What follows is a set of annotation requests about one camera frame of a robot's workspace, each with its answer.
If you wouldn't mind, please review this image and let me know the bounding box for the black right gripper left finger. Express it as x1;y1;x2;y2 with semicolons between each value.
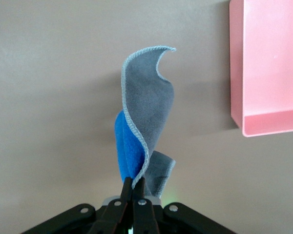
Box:
89;177;133;234

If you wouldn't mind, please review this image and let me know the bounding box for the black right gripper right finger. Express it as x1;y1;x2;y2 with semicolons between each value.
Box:
132;177;160;234

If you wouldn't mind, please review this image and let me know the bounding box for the blue microfibre cloth grey edge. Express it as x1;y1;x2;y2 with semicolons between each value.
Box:
114;45;177;198

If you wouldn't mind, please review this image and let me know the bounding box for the pink plastic bin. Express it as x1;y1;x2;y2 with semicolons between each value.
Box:
229;0;293;138

